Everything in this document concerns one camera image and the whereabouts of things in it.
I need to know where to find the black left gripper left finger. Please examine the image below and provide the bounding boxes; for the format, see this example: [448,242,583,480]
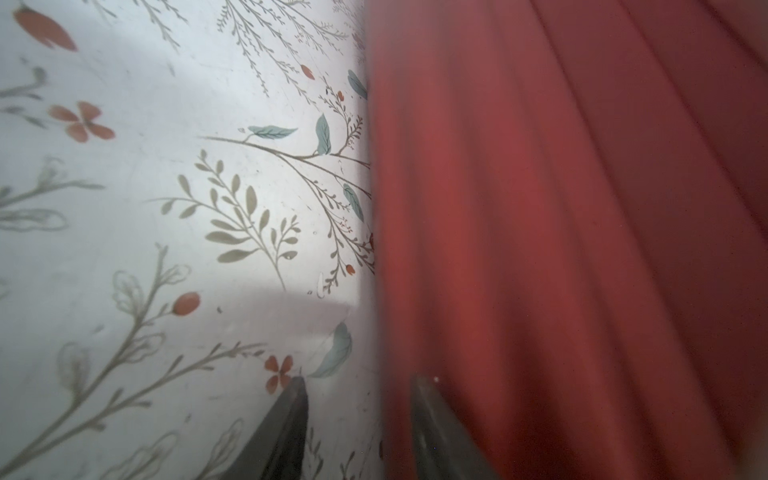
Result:
[222,377,309,480]

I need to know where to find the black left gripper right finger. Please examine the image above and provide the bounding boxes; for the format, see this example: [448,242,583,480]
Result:
[410,377,500,480]

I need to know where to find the red hard-shell suitcase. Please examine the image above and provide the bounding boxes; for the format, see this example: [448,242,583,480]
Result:
[366,1,767,479]

